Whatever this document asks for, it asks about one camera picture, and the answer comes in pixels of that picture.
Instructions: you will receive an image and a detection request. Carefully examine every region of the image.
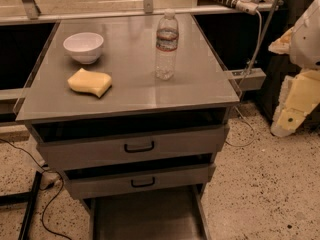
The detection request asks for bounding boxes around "black metal floor frame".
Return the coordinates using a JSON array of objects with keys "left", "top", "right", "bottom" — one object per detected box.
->
[{"left": 0, "top": 170, "right": 44, "bottom": 240}]

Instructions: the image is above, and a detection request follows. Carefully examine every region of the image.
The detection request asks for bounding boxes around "grey metal drawer cabinet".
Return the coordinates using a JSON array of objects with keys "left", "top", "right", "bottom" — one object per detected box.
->
[{"left": 13, "top": 13, "right": 242, "bottom": 240}]

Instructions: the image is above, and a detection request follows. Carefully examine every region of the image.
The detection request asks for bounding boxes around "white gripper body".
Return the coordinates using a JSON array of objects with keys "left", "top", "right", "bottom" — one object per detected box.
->
[{"left": 289, "top": 0, "right": 320, "bottom": 70}]

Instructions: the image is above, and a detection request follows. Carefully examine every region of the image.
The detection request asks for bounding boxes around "grey top drawer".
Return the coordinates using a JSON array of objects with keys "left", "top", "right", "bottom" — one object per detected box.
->
[{"left": 37, "top": 125, "right": 229, "bottom": 170}]

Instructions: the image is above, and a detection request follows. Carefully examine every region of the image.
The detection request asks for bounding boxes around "grey middle drawer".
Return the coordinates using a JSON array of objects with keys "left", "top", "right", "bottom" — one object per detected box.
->
[{"left": 66, "top": 163, "right": 215, "bottom": 199}]

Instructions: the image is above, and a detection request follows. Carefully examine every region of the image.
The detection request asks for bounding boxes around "grey metal side bracket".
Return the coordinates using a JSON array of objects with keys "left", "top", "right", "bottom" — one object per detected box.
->
[{"left": 226, "top": 68, "right": 266, "bottom": 91}]

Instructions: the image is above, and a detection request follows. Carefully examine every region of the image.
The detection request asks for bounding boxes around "white power cable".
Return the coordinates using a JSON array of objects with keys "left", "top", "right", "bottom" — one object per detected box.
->
[{"left": 225, "top": 9, "right": 264, "bottom": 148}]

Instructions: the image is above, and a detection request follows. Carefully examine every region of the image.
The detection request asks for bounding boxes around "open grey bottom drawer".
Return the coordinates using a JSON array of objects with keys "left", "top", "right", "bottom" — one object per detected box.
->
[{"left": 89, "top": 186, "right": 212, "bottom": 240}]

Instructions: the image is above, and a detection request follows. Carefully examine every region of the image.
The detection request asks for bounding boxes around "white ceramic bowl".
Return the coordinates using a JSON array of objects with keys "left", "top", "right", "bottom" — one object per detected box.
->
[{"left": 63, "top": 32, "right": 104, "bottom": 64}]

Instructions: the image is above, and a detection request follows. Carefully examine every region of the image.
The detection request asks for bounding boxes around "black floor cable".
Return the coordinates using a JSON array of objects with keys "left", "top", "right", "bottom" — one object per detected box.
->
[{"left": 0, "top": 137, "right": 73, "bottom": 240}]

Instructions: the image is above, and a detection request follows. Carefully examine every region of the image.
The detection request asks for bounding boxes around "clear plastic water bottle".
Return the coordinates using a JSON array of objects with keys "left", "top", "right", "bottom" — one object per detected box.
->
[{"left": 155, "top": 9, "right": 179, "bottom": 80}]

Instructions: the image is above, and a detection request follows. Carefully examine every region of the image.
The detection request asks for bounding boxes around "white power strip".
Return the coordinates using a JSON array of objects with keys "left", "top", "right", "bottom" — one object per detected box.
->
[{"left": 213, "top": 0, "right": 258, "bottom": 15}]

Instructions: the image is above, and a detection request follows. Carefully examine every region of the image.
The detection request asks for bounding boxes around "black top drawer handle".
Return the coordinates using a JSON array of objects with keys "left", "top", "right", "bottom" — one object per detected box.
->
[{"left": 124, "top": 141, "right": 155, "bottom": 153}]

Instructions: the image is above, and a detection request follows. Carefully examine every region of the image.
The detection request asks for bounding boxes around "yellow sponge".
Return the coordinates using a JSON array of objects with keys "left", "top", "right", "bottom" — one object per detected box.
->
[{"left": 67, "top": 68, "right": 112, "bottom": 98}]

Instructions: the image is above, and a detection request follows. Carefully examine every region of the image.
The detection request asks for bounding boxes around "black middle drawer handle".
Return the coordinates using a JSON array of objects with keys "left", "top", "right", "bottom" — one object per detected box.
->
[{"left": 130, "top": 177, "right": 156, "bottom": 188}]

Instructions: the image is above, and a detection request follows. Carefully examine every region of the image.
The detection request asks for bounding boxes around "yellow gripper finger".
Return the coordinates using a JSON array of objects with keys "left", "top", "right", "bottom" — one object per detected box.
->
[
  {"left": 271, "top": 69, "right": 320, "bottom": 137},
  {"left": 268, "top": 28, "right": 292, "bottom": 55}
]

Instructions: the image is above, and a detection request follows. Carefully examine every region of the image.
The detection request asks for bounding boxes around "black drawer handle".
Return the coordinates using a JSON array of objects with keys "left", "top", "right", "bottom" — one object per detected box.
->
[
  {"left": 130, "top": 177, "right": 156, "bottom": 188},
  {"left": 124, "top": 141, "right": 155, "bottom": 153}
]

